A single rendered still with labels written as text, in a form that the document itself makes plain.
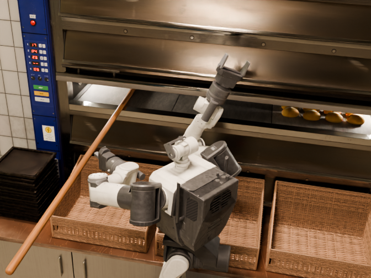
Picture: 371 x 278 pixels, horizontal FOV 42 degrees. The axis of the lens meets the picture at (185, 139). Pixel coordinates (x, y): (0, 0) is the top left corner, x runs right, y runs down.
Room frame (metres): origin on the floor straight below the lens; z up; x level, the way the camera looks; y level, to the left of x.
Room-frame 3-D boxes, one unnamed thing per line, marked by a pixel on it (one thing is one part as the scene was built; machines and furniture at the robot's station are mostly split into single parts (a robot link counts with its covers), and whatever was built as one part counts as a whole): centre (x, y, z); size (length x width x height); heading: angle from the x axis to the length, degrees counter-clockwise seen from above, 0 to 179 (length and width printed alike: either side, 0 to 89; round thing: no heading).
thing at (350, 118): (2.77, -0.83, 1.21); 0.61 x 0.48 x 0.06; 171
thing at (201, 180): (1.55, -0.04, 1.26); 0.34 x 0.30 x 0.36; 136
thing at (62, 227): (2.26, 0.41, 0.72); 0.56 x 0.49 x 0.28; 80
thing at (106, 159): (1.92, 0.35, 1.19); 0.12 x 0.10 x 0.13; 46
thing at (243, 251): (2.16, -0.17, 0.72); 0.56 x 0.49 x 0.28; 81
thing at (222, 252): (1.57, -0.07, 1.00); 0.28 x 0.13 x 0.18; 82
